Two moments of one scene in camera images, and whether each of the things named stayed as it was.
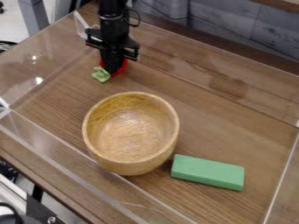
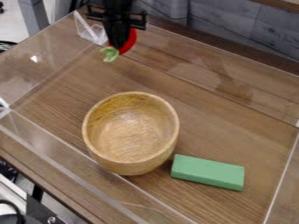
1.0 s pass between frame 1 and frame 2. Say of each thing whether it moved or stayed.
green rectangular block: stayed
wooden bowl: stayed
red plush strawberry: moved
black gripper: moved
